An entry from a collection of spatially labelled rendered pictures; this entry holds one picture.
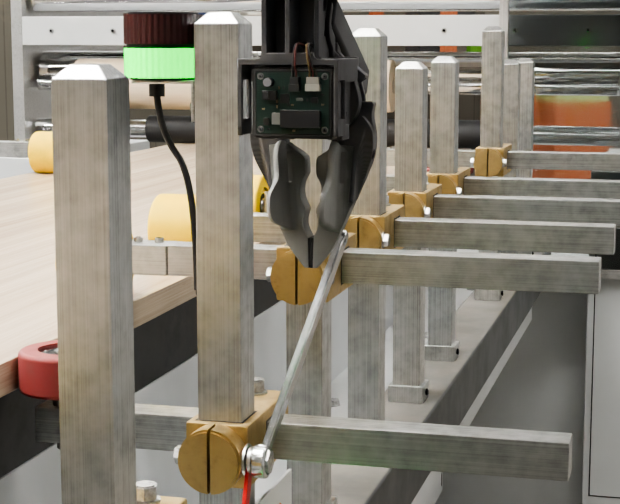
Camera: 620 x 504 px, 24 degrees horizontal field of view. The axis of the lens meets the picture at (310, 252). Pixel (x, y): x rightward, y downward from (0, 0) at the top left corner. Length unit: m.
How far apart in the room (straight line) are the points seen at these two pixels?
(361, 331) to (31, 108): 2.25
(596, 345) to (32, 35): 1.56
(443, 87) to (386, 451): 1.00
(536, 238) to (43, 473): 0.60
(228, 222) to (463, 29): 2.32
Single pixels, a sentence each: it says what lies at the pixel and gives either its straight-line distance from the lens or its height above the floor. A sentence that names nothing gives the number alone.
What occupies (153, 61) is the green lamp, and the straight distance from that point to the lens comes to 1.09.
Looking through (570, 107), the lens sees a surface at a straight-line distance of 3.33.
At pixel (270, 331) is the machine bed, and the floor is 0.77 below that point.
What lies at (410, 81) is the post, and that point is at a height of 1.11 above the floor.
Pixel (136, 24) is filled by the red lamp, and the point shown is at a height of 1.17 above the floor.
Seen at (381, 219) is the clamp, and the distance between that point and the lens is 1.57.
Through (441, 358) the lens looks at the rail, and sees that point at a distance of 2.10.
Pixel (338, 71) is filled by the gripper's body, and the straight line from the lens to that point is 0.97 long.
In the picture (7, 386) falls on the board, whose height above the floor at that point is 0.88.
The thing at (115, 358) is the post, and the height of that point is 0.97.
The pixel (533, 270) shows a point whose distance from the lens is 1.34.
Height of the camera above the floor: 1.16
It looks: 8 degrees down
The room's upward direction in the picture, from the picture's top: straight up
